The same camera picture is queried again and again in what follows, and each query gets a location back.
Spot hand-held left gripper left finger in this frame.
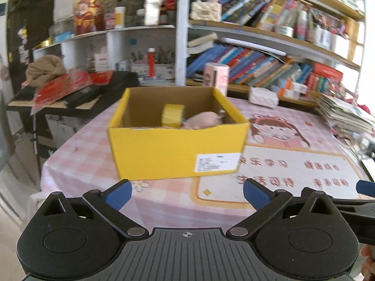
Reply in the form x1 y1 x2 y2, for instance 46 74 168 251
39 179 150 238

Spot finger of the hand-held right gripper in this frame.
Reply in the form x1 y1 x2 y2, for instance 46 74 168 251
356 180 375 195
331 198 375 211

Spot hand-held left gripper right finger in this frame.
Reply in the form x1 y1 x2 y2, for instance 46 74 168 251
226 178 342 237

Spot yellow cardboard box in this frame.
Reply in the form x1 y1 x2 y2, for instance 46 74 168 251
107 86 251 180

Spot pink plush pig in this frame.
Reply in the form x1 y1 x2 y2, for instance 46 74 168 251
184 110 226 129

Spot yellow tape roll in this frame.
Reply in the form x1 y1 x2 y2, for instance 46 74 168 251
161 104 185 129

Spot person's right hand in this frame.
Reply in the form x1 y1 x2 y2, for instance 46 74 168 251
361 244 375 280

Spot printed table mat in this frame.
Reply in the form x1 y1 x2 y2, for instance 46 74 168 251
190 114 372 211

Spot pink checked tablecloth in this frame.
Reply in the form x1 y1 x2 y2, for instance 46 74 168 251
29 94 375 226

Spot stack of papers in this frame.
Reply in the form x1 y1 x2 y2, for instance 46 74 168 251
316 94 375 137

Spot keyboard stand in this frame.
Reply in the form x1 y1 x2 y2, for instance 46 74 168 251
31 114 56 179

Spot white tissue box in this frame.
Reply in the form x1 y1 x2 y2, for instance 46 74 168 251
248 87 279 109

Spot orange white box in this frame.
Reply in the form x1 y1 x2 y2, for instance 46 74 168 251
272 86 301 99
280 78 308 92

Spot black electronic keyboard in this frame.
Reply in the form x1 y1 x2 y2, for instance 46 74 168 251
7 71 139 109

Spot red boxed book set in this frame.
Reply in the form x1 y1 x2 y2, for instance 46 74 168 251
306 62 343 94

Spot red plastic packets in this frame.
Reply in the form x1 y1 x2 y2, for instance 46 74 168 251
31 70 115 115

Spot pink printed cylinder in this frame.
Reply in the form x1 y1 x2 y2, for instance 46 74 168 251
203 63 230 96

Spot row of blue books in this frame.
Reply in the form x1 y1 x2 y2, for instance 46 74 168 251
186 42 314 85

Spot pen container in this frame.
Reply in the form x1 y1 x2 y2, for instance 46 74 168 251
130 48 176 79

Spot brown cloth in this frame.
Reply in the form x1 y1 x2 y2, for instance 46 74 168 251
26 55 66 88

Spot white side shelf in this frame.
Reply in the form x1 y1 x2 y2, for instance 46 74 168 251
32 25 176 79

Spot white bookshelf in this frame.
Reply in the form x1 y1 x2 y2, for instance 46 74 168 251
174 0 367 109

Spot pink bottle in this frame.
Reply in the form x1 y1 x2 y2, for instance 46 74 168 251
296 10 308 41

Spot white yellow bottle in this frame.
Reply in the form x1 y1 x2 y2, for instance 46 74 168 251
114 7 126 29

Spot fortune god figure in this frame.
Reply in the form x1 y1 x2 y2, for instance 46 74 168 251
73 0 104 36

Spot row of colourful books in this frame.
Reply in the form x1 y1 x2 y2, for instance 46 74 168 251
220 0 311 30

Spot white paper bag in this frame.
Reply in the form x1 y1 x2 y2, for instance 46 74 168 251
144 0 161 25

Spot white quilted handbag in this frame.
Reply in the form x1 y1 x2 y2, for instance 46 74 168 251
190 0 221 22

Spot dark door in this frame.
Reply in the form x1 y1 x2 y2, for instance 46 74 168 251
6 0 56 88

